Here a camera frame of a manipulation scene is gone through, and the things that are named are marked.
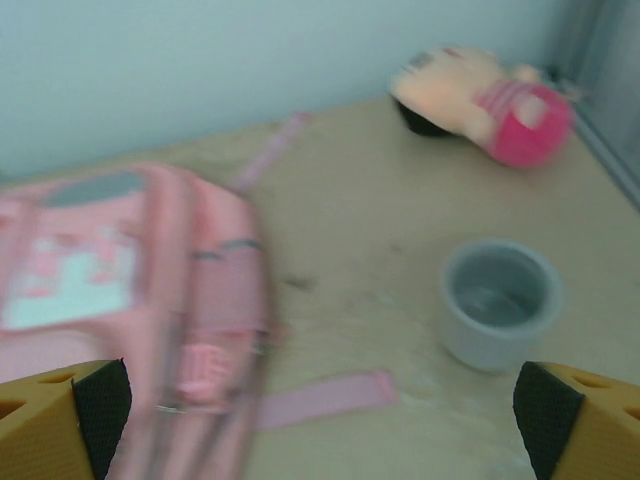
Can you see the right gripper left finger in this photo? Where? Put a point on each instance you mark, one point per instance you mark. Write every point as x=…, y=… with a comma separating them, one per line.
x=45, y=430

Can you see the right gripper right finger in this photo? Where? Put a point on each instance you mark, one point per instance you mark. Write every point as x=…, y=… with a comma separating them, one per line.
x=590, y=430

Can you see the pink school backpack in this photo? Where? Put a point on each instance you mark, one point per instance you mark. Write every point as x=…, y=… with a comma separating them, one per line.
x=150, y=300

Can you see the grey cup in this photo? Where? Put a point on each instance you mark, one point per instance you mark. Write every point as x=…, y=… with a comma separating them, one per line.
x=495, y=325

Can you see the aluminium table border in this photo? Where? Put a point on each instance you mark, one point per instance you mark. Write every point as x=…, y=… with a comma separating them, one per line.
x=615, y=170

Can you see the plush doll with pink body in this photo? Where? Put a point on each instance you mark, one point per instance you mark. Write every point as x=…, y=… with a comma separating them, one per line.
x=500, y=110

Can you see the aluminium frame post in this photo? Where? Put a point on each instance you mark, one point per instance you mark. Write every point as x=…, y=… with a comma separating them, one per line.
x=600, y=50

